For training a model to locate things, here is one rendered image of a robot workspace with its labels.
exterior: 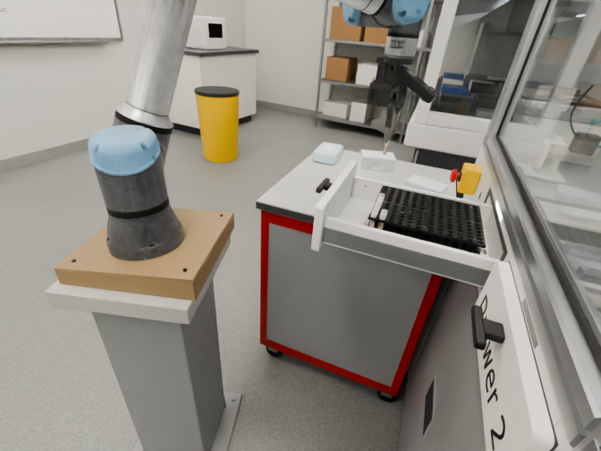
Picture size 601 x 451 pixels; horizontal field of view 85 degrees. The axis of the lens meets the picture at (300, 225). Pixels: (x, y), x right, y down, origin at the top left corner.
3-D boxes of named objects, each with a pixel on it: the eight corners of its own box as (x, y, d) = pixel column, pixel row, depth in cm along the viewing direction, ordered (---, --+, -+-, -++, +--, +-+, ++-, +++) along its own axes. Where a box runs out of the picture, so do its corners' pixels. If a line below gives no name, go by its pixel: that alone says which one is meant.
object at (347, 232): (321, 243, 69) (325, 218, 66) (351, 195, 90) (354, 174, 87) (534, 302, 58) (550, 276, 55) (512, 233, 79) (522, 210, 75)
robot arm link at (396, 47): (422, 38, 81) (412, 38, 75) (417, 59, 83) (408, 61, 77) (393, 36, 84) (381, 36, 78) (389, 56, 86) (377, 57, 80)
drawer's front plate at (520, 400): (488, 488, 35) (534, 436, 29) (473, 307, 58) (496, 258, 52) (506, 496, 34) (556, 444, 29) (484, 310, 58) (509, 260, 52)
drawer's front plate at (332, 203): (310, 251, 69) (315, 205, 63) (345, 196, 93) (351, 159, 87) (317, 253, 69) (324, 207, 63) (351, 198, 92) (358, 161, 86)
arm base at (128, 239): (91, 254, 66) (75, 210, 61) (139, 219, 79) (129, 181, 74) (158, 266, 63) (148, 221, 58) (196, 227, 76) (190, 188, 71)
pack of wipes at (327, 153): (334, 165, 128) (335, 155, 126) (310, 161, 130) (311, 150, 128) (342, 154, 140) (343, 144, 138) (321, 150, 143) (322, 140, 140)
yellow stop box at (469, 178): (454, 191, 95) (462, 169, 92) (454, 182, 101) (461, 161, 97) (473, 196, 94) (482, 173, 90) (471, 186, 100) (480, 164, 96)
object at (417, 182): (403, 184, 117) (405, 180, 116) (413, 178, 123) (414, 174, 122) (439, 196, 111) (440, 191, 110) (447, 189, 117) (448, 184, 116)
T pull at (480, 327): (472, 350, 40) (477, 342, 40) (469, 309, 46) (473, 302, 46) (504, 361, 39) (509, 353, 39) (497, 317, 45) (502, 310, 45)
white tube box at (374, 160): (359, 169, 127) (362, 156, 124) (359, 161, 135) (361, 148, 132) (393, 173, 127) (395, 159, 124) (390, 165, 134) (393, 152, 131)
